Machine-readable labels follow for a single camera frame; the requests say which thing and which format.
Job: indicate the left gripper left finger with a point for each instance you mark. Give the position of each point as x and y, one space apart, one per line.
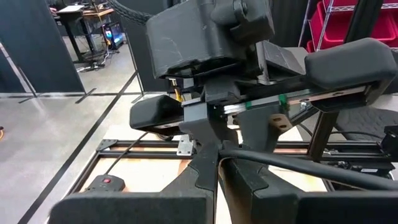
186 193

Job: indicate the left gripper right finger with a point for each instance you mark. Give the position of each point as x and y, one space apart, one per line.
273 205

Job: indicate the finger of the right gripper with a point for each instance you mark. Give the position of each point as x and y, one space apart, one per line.
205 127
258 130

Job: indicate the red storage bin shelf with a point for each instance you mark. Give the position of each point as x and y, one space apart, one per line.
335 25

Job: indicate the black power strip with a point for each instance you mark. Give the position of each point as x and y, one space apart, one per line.
105 185

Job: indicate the black room divider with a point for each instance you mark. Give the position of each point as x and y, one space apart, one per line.
37 46
136 62

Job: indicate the computer tower blue light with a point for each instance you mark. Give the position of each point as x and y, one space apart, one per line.
113 34

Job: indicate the background computer desk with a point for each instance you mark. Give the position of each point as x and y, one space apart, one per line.
71 15

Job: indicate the silver corner bracket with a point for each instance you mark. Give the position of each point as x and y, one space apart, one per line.
185 146

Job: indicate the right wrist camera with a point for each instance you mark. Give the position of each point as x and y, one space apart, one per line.
186 37

